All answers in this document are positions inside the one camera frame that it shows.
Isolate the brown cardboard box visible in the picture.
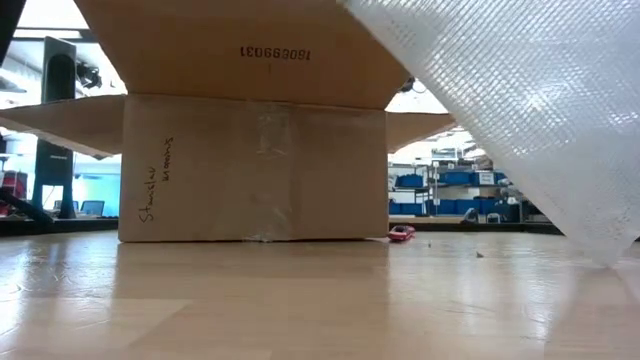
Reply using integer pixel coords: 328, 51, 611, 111
0, 0, 457, 244

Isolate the red utility knife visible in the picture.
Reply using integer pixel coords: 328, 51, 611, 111
387, 224, 417, 244

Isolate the clear bubble wrap bag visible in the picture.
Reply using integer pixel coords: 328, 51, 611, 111
342, 0, 640, 269

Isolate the clear packing tape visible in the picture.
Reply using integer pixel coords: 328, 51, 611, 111
244, 107, 301, 244

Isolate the blue bin storage shelf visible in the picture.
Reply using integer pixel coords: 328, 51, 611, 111
388, 158, 526, 225

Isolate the black tower stand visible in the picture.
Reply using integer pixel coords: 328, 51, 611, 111
32, 35, 78, 220

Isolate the black ceiling camera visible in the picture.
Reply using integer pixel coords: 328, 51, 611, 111
75, 62, 104, 90

